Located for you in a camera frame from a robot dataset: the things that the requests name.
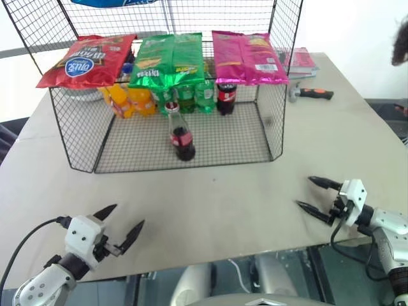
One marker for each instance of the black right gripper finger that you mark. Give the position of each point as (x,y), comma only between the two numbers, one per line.
(315,212)
(325,182)

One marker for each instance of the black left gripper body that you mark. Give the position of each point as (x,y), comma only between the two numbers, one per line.
(106,248)

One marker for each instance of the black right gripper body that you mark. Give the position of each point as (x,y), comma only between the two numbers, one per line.
(340,208)

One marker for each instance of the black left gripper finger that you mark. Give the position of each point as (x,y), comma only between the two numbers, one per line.
(105,212)
(133,235)

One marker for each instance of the glass cola bottle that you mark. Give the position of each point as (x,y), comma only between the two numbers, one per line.
(183,140)

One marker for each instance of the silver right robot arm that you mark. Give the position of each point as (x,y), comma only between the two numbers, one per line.
(390,229)

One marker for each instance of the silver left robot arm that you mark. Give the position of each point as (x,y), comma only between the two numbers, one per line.
(48,285)

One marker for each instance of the orange soda bottle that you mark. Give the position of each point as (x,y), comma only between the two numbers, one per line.
(119,102)
(141,102)

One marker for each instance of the plastic cola bottle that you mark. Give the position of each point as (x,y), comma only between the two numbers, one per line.
(227,99)

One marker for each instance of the grey rounded leg shell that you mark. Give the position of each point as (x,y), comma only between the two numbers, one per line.
(191,283)
(274,274)

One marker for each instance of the black furniture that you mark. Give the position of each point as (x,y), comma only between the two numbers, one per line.
(387,121)

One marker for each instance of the grey robot chest plate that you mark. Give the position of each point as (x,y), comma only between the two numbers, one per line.
(261,301)

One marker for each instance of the dark bulky object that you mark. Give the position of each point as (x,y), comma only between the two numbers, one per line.
(9,140)

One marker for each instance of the white round bowl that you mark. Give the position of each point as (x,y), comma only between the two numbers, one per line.
(79,93)

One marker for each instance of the red cover book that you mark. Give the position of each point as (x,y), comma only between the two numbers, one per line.
(301,59)

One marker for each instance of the pink chip bag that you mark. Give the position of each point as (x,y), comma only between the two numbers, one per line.
(248,57)

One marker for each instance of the red chip bag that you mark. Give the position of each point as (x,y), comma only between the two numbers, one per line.
(86,60)

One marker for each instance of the dark haired person head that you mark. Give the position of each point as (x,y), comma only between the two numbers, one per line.
(401,41)

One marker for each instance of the green chip bag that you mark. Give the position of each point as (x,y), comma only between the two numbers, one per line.
(165,60)

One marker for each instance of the blue snack bag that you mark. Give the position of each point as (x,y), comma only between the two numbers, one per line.
(105,2)

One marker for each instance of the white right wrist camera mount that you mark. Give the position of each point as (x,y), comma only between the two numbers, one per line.
(355,197)

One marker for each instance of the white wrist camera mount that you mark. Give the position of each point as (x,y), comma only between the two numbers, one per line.
(355,197)
(83,234)

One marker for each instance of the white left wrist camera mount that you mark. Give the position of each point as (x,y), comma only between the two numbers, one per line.
(83,234)

